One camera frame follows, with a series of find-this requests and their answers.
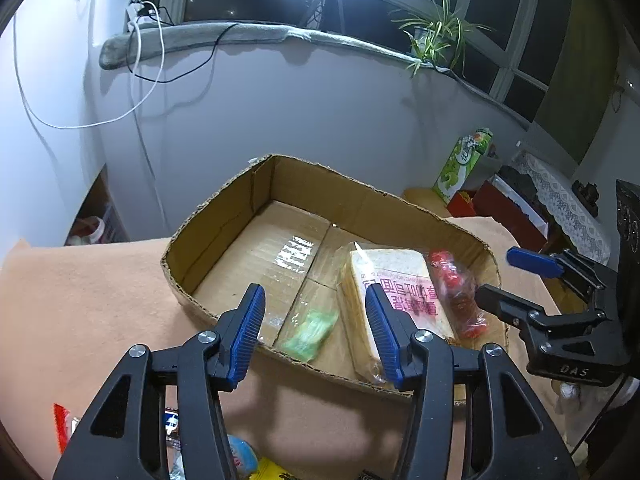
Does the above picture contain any light blue clear packet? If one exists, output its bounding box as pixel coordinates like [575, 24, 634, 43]
[227, 435, 260, 480]

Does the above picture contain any black cable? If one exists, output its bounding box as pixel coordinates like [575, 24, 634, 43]
[127, 22, 241, 83]

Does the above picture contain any white lace cloth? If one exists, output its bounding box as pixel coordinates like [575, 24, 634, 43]
[512, 150, 612, 266]

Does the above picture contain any yellow snack packet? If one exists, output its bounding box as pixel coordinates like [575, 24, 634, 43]
[255, 456, 306, 480]

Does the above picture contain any white power strip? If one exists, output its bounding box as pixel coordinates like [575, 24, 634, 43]
[125, 0, 161, 31]

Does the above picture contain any olive curtain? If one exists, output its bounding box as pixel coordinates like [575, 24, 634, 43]
[532, 0, 621, 163]

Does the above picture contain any red and white snack packet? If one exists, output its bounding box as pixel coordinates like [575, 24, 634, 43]
[52, 402, 83, 453]

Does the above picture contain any grey cloth on windowsill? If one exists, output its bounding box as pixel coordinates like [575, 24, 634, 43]
[99, 22, 426, 72]

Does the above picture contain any dark figurine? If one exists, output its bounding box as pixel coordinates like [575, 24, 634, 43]
[572, 180, 601, 218]

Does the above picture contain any white cable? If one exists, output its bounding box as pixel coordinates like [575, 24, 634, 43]
[12, 2, 166, 129]

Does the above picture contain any red box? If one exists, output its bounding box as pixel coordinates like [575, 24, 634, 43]
[447, 180, 548, 251]

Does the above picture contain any green potted plant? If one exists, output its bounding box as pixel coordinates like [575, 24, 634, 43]
[390, 0, 496, 78]

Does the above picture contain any green and white carton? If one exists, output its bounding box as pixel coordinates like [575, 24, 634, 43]
[436, 128, 494, 206]

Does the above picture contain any red candy packet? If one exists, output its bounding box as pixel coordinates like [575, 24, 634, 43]
[427, 247, 488, 339]

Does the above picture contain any sliced bread packet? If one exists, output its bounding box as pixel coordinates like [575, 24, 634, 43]
[336, 241, 458, 386]

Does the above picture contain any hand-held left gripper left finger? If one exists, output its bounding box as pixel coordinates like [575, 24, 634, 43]
[52, 283, 266, 480]

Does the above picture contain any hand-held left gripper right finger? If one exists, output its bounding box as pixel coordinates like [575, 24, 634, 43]
[365, 283, 581, 480]

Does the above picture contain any green snack packet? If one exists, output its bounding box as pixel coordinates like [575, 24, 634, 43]
[276, 307, 340, 362]

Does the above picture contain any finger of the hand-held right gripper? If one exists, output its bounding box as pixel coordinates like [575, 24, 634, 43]
[475, 284, 621, 350]
[506, 246, 616, 306]

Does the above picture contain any blue and white chocolate bar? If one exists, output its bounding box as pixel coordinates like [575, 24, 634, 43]
[164, 406, 182, 453]

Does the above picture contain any cardboard box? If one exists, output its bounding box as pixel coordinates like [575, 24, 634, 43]
[160, 154, 511, 401]

